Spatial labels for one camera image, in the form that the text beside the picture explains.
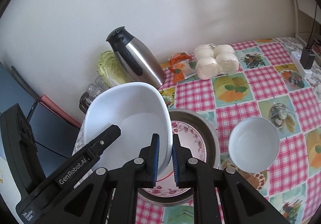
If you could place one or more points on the tray of glass cups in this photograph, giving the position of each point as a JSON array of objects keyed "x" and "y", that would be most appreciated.
[{"x": 97, "y": 87}]

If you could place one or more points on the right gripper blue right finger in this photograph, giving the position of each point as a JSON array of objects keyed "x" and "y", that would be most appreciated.
[{"x": 175, "y": 158}]

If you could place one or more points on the napa cabbage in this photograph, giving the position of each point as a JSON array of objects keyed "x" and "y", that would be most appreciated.
[{"x": 110, "y": 70}]

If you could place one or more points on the bag of steamed buns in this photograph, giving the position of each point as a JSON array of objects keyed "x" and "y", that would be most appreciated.
[{"x": 213, "y": 60}]

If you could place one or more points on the white power strip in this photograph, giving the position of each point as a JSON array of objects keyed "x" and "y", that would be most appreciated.
[{"x": 295, "y": 58}]

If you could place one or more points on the stainless steel thermos jug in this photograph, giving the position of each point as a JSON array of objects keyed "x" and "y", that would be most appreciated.
[{"x": 135, "y": 58}]

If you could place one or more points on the black power adapter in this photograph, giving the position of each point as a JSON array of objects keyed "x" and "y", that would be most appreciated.
[{"x": 307, "y": 58}]

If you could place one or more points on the floral pink rimmed plate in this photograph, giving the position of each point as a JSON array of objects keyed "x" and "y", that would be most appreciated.
[{"x": 189, "y": 138}]

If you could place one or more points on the white wooden shelf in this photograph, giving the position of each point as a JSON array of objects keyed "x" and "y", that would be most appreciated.
[{"x": 309, "y": 8}]

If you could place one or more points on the checkered picture tablecloth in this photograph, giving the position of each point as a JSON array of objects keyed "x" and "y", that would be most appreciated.
[{"x": 267, "y": 84}]

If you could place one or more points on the white square bowl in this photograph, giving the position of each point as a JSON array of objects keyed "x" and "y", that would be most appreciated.
[{"x": 139, "y": 110}]

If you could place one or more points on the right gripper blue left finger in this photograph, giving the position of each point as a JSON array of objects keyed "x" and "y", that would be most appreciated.
[{"x": 155, "y": 157}]

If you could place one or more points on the pale blue round bowl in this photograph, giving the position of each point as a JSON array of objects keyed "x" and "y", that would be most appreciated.
[{"x": 254, "y": 144}]

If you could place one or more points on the orange snack packet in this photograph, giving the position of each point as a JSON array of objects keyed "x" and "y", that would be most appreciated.
[{"x": 180, "y": 67}]

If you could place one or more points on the glass teapot black handle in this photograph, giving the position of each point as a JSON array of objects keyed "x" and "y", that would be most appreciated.
[{"x": 85, "y": 101}]

